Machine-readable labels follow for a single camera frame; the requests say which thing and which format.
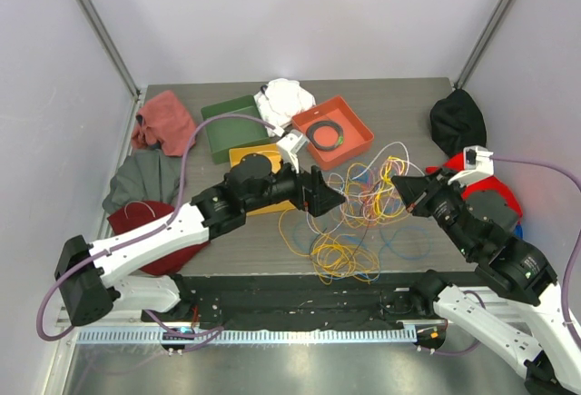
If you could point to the dark red cloth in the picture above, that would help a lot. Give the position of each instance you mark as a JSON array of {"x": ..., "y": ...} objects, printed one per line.
[{"x": 137, "y": 214}]

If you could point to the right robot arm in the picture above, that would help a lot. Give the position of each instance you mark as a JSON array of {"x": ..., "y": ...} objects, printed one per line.
[{"x": 546, "y": 357}]

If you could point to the pink cloth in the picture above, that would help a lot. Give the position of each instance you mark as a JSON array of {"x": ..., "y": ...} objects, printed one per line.
[{"x": 163, "y": 123}]

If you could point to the black cloth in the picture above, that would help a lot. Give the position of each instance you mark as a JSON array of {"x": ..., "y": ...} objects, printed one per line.
[{"x": 456, "y": 122}]

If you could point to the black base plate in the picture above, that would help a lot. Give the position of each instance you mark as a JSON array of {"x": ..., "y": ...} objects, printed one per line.
[{"x": 297, "y": 303}]

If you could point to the slotted cable duct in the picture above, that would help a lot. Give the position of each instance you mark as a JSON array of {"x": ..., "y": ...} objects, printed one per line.
[{"x": 151, "y": 335}]

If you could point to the left aluminium frame post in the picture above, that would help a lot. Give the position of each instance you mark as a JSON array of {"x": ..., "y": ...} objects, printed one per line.
[{"x": 96, "y": 23}]

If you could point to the aluminium frame post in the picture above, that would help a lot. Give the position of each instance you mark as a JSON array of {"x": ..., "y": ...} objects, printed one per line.
[
  {"x": 96, "y": 23},
  {"x": 485, "y": 38}
]

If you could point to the orange plastic tray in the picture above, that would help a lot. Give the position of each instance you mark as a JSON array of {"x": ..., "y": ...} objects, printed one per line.
[{"x": 335, "y": 132}]

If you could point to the green plastic tray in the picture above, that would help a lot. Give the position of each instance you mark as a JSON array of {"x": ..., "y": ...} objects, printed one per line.
[{"x": 229, "y": 133}]

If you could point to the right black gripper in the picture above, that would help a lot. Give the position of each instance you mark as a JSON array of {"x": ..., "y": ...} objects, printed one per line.
[{"x": 416, "y": 191}]

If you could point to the white crumpled cloth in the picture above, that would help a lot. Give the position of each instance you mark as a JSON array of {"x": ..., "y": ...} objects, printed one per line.
[{"x": 281, "y": 99}]

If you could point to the right aluminium frame post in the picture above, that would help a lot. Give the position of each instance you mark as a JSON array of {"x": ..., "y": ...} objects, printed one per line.
[{"x": 485, "y": 38}]

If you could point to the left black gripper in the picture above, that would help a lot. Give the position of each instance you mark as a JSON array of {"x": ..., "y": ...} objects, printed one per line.
[{"x": 315, "y": 196}]

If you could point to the grey cloth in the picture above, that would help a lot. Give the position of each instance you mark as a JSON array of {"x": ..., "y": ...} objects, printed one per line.
[{"x": 146, "y": 175}]

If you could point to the yellow plastic tray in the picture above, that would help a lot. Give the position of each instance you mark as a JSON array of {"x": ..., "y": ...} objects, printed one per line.
[{"x": 271, "y": 152}]

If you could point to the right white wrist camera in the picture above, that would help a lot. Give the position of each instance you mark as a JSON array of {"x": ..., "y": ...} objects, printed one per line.
[{"x": 478, "y": 166}]

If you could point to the blue cloth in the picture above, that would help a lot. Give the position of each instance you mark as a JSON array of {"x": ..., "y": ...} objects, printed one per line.
[{"x": 518, "y": 231}]

